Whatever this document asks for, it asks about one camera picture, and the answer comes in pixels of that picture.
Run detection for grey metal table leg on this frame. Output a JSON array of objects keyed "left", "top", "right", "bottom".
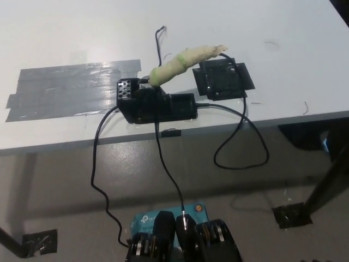
[{"left": 7, "top": 152, "right": 38, "bottom": 233}]

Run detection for teal tp-link box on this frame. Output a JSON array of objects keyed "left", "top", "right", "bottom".
[{"left": 129, "top": 201, "right": 209, "bottom": 246}]

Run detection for black station power cable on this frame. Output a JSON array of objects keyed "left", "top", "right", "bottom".
[{"left": 89, "top": 105, "right": 134, "bottom": 249}]

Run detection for black under-table bracket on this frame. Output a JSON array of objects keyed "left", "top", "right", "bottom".
[{"left": 279, "top": 123, "right": 332, "bottom": 150}]

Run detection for black soldering iron cable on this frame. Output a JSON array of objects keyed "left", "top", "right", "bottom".
[{"left": 194, "top": 52, "right": 270, "bottom": 169}]

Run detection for black soldering station base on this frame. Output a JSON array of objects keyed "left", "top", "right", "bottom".
[{"left": 116, "top": 77, "right": 199, "bottom": 125}]

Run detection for black floor tape patch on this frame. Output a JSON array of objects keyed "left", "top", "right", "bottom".
[
  {"left": 272, "top": 202, "right": 314, "bottom": 229},
  {"left": 21, "top": 228, "right": 58, "bottom": 258}
]

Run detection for black diagonal stand pole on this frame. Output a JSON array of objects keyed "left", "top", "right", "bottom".
[
  {"left": 0, "top": 225, "right": 28, "bottom": 259},
  {"left": 304, "top": 144, "right": 349, "bottom": 216}
]

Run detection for grey duct tape patch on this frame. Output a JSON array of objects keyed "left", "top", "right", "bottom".
[{"left": 4, "top": 58, "right": 144, "bottom": 123}]

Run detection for black square tape patch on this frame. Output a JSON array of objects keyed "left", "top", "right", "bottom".
[{"left": 192, "top": 58, "right": 256, "bottom": 100}]

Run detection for tape-wrapped soldering iron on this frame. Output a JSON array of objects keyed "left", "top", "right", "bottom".
[{"left": 140, "top": 44, "right": 228, "bottom": 90}]

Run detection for black robot torso blocks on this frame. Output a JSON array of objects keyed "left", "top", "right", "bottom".
[{"left": 125, "top": 210, "right": 243, "bottom": 262}]

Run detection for small black tape strip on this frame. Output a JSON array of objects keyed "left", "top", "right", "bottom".
[{"left": 160, "top": 129, "right": 182, "bottom": 138}]

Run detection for thin black frayed-end cable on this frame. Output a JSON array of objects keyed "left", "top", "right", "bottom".
[{"left": 153, "top": 25, "right": 189, "bottom": 233}]

